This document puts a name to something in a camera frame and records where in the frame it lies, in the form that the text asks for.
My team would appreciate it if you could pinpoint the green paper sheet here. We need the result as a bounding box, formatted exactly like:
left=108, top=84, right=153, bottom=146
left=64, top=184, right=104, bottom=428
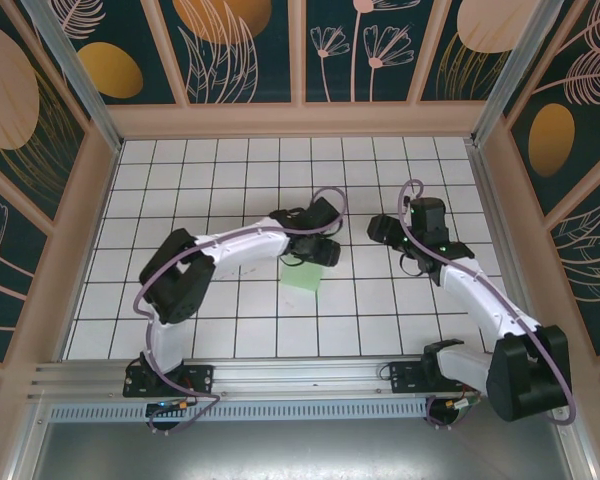
left=279, top=263, right=324, bottom=294

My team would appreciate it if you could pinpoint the grey metal sheet panel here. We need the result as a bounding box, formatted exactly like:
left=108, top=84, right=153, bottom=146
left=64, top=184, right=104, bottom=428
left=27, top=399, right=581, bottom=480

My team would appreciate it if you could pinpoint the aluminium side rail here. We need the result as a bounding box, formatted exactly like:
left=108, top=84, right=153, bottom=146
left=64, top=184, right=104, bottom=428
left=467, top=142, right=546, bottom=356

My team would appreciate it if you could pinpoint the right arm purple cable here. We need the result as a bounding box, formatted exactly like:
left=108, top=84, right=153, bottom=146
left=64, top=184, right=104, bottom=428
left=397, top=179, right=576, bottom=432

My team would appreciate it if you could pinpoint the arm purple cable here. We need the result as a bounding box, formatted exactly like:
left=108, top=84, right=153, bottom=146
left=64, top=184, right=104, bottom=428
left=397, top=179, right=576, bottom=432
left=131, top=186, right=352, bottom=436

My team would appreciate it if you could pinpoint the aluminium mounting rail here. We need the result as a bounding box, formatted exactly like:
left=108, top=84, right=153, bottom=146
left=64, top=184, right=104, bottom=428
left=27, top=353, right=574, bottom=401

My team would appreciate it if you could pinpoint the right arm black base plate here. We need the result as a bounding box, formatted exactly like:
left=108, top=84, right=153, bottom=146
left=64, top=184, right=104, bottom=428
left=388, top=360, right=479, bottom=396

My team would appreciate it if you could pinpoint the aluminium frame post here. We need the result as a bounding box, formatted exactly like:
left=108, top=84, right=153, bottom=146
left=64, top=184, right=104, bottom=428
left=472, top=0, right=564, bottom=146
left=19, top=0, right=124, bottom=154

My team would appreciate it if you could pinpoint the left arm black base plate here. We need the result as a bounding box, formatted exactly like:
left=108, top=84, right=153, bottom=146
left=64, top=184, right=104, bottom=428
left=123, top=363, right=215, bottom=399

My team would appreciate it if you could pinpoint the grey slotted cable duct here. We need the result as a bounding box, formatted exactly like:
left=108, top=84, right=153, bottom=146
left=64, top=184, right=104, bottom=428
left=47, top=397, right=434, bottom=424

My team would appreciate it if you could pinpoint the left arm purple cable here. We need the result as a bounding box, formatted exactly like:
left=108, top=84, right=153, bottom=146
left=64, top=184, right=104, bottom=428
left=131, top=186, right=352, bottom=436

